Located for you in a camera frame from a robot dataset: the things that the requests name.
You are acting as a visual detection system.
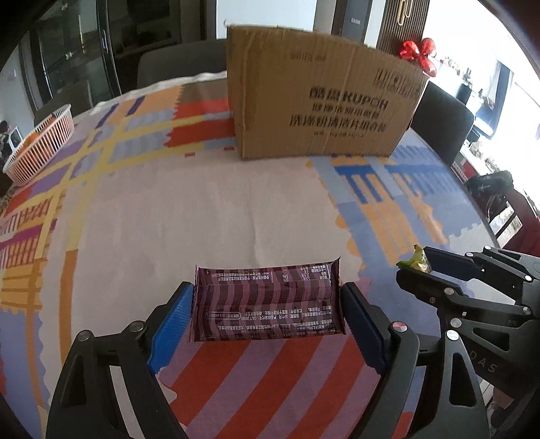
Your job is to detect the dark brown door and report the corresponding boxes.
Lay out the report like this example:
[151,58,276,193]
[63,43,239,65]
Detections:
[314,0,368,45]

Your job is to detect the small white shelf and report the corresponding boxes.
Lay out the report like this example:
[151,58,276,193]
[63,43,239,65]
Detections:
[0,120,22,157]

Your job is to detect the small yellow-green candy packet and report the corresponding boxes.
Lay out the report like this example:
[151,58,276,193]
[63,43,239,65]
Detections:
[396,245,433,273]

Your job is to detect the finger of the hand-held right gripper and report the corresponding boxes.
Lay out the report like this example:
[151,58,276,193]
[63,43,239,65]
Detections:
[424,246,540,293]
[396,267,533,324]

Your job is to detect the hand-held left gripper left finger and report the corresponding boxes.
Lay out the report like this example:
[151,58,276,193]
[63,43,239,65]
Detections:
[47,281,196,439]

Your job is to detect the black framed glass sliding door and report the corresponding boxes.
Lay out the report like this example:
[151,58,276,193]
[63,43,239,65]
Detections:
[19,0,216,114]

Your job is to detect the purple striped snack packet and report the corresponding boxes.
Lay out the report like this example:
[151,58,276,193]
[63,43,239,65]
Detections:
[188,255,347,342]

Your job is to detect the pile of oranges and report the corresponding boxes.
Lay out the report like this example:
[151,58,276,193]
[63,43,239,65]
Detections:
[17,116,60,148]

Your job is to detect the red cloth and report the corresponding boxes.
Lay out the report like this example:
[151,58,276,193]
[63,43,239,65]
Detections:
[493,190,540,254]

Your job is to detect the dark slatted wooden cabinet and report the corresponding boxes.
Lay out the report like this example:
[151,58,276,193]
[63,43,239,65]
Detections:
[375,0,431,51]

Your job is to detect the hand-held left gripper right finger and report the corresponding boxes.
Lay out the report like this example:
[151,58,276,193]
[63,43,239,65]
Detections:
[341,282,423,439]

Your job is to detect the white plastic basket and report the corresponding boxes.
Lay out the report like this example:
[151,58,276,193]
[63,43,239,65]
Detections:
[2,103,76,187]

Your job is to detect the colourful patterned tablecloth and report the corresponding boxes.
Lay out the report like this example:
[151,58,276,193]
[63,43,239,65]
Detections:
[0,80,503,439]

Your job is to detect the dark cloth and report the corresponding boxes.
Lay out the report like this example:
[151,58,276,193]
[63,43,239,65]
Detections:
[464,170,516,212]

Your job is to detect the red foil balloon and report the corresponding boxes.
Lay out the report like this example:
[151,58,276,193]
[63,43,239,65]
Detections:
[399,37,439,77]

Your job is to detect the dark grey dining chair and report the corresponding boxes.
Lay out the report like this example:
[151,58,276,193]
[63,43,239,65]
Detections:
[34,86,96,125]
[137,39,228,87]
[409,81,475,165]

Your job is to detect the brown cardboard box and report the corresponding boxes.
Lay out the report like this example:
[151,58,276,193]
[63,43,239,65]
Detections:
[223,23,430,160]

